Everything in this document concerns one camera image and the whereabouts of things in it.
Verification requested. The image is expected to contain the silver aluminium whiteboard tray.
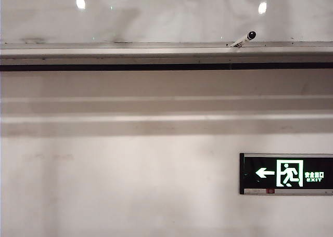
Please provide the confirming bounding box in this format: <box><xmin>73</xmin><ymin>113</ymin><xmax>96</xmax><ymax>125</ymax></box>
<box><xmin>0</xmin><ymin>41</ymin><xmax>333</xmax><ymax>72</ymax></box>

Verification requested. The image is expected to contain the white glossy whiteboard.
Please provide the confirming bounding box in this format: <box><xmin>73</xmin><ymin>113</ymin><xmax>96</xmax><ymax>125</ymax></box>
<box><xmin>0</xmin><ymin>0</ymin><xmax>333</xmax><ymax>44</ymax></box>

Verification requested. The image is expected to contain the white marker with black cap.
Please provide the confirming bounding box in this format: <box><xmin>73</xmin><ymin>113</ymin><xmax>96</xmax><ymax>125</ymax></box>
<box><xmin>225</xmin><ymin>30</ymin><xmax>257</xmax><ymax>48</ymax></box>

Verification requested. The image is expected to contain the black green exit sign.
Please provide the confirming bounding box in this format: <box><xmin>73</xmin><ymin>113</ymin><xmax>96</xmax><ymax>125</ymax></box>
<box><xmin>239</xmin><ymin>152</ymin><xmax>333</xmax><ymax>196</ymax></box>

